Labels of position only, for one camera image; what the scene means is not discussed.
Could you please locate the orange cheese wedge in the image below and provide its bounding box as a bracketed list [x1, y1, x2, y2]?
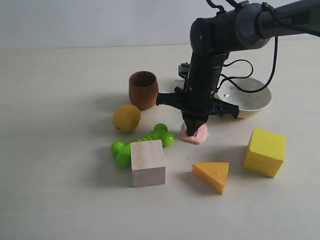
[192, 162, 229, 194]

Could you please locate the white ceramic bowl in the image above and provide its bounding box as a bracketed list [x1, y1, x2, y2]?
[215, 81, 272, 119]

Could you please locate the black cable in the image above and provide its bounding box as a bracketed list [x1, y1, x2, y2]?
[219, 36, 279, 94]

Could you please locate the green plastic bone toy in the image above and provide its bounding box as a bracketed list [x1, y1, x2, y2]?
[110, 123, 175, 167]

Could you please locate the light wooden cube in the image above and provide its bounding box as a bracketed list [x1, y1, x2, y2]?
[131, 140, 166, 188]

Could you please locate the yellow lemon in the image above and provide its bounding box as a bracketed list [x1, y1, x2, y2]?
[112, 104, 141, 133]

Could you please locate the pink toy slice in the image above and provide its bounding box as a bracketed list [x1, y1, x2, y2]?
[181, 124, 209, 145]

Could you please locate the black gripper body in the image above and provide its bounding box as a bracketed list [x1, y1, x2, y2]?
[156, 53, 240, 120]

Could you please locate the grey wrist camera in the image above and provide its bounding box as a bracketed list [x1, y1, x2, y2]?
[178, 62, 190, 80]

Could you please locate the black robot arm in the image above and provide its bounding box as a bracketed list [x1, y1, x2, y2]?
[156, 0, 320, 136]

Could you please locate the brown wooden cup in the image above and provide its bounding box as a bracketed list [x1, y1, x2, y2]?
[128, 71, 159, 110]

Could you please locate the yellow cube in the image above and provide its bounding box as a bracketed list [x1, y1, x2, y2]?
[243, 128, 287, 178]

